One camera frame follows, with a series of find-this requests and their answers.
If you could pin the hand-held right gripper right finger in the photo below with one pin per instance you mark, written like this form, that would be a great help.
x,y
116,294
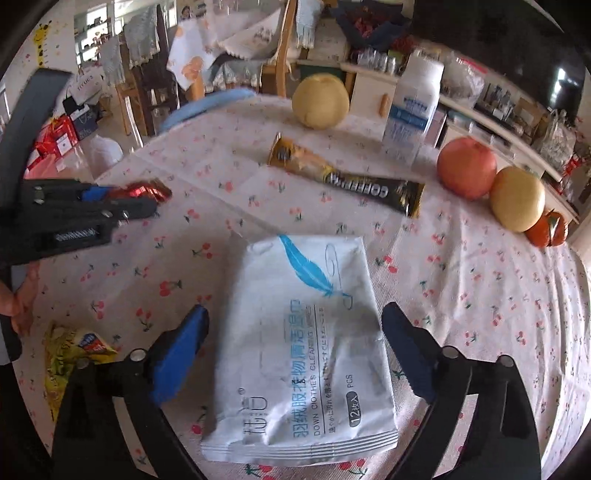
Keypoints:
x,y
408,350

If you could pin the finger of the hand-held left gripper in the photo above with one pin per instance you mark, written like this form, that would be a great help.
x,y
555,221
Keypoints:
x,y
134,207
99,193

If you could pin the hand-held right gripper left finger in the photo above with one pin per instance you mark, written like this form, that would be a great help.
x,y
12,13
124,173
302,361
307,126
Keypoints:
x,y
180,355

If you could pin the shiny red foil wrapper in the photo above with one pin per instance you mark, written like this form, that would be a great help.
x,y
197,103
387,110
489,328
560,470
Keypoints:
x,y
145,190

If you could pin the white wet wipes packet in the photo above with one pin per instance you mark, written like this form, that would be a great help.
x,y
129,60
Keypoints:
x,y
300,346

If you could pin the person's left hand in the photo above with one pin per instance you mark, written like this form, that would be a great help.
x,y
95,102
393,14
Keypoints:
x,y
21,300

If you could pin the red gift box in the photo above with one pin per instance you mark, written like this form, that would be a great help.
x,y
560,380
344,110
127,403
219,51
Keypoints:
x,y
51,138

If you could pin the cherry print tablecloth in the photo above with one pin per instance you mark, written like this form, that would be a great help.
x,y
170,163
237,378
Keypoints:
x,y
184,258

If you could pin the yellow snack packet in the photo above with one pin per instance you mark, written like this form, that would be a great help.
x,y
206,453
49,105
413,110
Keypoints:
x,y
64,355

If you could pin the dark wooden chair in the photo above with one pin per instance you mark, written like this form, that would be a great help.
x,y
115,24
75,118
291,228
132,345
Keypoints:
x,y
147,87

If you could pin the grey lace chair cover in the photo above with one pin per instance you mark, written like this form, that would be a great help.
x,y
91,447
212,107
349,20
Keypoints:
x,y
141,32

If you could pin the white orange-print cloth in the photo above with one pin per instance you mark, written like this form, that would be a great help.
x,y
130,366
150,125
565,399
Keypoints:
x,y
184,50

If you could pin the black coffee stick packet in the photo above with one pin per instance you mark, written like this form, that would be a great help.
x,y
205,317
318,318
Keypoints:
x,y
364,184

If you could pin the yellow pear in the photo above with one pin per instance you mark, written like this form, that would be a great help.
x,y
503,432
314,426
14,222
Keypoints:
x,y
321,100
517,198

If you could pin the red apple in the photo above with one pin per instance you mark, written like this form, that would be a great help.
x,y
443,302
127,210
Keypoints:
x,y
466,168

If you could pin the light wooden chair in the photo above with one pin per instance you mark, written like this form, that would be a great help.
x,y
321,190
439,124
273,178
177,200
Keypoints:
x,y
280,55

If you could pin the white storage box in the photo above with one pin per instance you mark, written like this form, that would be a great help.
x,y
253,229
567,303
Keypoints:
x,y
436,127

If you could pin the white plastic bottle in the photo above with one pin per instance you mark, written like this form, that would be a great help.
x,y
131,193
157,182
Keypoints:
x,y
413,110

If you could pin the clear plastic bag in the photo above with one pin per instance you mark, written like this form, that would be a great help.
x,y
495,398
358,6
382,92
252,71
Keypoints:
x,y
461,78

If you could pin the dark wrapped flower bouquet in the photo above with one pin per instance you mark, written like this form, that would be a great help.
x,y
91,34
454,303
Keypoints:
x,y
369,23

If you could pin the black television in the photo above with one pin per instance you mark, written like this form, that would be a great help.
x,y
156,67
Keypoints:
x,y
498,41

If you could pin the giraffe height wall sticker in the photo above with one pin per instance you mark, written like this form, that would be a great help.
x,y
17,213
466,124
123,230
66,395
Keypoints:
x,y
42,39

